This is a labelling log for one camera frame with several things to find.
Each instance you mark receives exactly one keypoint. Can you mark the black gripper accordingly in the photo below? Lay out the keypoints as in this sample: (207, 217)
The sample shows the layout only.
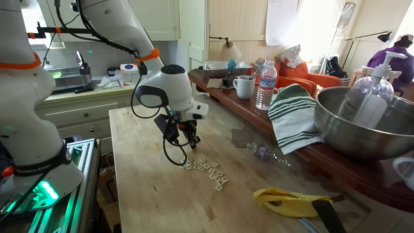
(188, 128)

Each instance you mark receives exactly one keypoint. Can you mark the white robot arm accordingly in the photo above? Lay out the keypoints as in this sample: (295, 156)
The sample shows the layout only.
(26, 120)

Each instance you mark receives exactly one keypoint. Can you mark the cream letter tile J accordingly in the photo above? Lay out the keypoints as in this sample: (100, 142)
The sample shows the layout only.
(215, 165)

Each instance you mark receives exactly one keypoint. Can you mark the cream letter tile Y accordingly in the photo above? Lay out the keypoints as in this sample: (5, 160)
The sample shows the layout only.
(212, 173)
(214, 177)

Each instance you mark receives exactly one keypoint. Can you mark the cream letter tile P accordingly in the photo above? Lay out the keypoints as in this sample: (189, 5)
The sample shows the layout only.
(224, 180)

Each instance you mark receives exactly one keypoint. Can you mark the cream letter tile O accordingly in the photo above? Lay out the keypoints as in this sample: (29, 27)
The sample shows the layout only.
(219, 187)

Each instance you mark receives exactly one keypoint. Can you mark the torn brown paper piece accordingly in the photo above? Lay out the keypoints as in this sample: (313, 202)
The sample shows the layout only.
(243, 137)

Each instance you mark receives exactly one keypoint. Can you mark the brown paper sheet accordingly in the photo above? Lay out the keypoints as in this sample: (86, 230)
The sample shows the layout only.
(214, 82)

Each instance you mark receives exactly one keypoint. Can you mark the crumpled clear plastic wrapper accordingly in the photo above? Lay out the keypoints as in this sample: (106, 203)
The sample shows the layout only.
(262, 151)

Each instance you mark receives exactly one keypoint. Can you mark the black stand block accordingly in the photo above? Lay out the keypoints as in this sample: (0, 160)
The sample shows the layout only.
(228, 80)

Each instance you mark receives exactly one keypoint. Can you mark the white ceramic mug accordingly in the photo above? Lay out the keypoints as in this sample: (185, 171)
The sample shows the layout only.
(245, 86)

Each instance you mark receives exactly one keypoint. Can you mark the aluminium foil tray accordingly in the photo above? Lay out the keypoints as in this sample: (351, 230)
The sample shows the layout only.
(218, 64)

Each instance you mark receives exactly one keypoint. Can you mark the clear plastic water bottle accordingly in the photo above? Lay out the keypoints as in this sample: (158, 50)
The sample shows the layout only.
(265, 90)

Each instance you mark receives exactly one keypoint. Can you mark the desk lamp cream shade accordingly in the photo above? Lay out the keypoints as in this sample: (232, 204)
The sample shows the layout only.
(231, 51)

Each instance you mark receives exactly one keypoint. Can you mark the white container blue label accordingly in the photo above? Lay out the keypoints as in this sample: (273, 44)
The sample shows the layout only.
(127, 72)

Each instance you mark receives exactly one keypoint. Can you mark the green striped white towel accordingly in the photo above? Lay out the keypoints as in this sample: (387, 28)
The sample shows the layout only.
(293, 120)

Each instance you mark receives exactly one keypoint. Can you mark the white base cabinet drawers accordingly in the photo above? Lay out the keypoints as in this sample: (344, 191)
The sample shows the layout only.
(82, 116)

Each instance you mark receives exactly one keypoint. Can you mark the patterned cushion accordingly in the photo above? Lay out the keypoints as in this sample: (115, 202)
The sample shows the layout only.
(293, 54)

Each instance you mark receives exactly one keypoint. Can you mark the black kitchen faucet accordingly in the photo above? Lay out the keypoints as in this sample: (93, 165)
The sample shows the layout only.
(83, 66)

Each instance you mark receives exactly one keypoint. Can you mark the orange armchair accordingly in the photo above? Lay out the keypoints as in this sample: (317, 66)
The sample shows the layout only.
(319, 80)

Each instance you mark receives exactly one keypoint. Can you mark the blank white flipchart paper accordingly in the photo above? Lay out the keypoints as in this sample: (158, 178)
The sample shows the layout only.
(282, 20)

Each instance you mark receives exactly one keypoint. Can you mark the red-brown wooden counter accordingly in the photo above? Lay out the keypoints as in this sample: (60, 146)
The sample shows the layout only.
(344, 172)

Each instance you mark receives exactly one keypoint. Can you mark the black bag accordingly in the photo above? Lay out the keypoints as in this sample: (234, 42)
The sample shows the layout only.
(333, 66)

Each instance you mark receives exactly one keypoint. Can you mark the large steel bowl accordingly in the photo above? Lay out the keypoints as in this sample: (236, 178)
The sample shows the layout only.
(366, 137)

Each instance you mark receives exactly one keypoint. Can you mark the clear pump sanitizer bottle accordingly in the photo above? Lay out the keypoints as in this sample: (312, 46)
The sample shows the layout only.
(366, 107)

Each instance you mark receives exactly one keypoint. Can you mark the black metal rod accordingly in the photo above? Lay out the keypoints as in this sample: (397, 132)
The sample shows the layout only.
(46, 29)

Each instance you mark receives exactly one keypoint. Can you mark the white ceramic cup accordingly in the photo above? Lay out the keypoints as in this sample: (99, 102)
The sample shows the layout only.
(404, 169)

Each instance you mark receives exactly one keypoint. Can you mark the person in purple top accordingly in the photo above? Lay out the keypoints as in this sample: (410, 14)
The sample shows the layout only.
(395, 62)

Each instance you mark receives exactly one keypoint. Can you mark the black floor lamp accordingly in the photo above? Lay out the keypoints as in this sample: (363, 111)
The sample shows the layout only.
(383, 35)

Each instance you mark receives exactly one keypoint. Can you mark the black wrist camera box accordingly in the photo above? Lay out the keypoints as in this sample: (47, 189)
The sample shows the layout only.
(166, 127)

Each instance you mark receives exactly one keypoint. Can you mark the aluminium robot stand frame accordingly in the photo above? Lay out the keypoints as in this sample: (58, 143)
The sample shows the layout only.
(84, 181)

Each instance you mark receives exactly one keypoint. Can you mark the framed wall poster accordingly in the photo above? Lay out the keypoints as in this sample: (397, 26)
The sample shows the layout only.
(347, 13)

